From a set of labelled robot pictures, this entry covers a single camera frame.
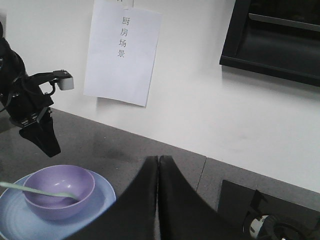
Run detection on purple plastic bowl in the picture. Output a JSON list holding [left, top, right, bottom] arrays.
[[23, 164, 96, 220]]

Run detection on pale green plastic spoon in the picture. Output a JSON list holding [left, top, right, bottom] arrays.
[[0, 181, 79, 201]]

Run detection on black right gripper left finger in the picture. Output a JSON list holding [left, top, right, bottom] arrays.
[[67, 156, 159, 240]]

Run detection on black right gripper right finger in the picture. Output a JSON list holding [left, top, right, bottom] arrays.
[[158, 155, 249, 240]]

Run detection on light blue plate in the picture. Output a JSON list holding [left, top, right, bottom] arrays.
[[0, 171, 116, 240]]

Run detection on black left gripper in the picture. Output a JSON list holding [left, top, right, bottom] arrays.
[[4, 72, 61, 158]]

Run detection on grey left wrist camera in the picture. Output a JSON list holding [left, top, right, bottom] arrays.
[[52, 69, 74, 91]]

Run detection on black range hood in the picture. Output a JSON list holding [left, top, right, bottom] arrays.
[[219, 0, 320, 87]]

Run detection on white paper on wall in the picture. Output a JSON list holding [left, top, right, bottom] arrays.
[[83, 0, 162, 107]]

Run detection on black stove burner grate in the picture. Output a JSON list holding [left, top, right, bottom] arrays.
[[242, 189, 320, 240]]

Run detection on black induction cooktop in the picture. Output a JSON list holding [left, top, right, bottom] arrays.
[[217, 180, 320, 239]]

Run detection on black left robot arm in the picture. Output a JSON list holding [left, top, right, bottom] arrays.
[[0, 26, 61, 158]]

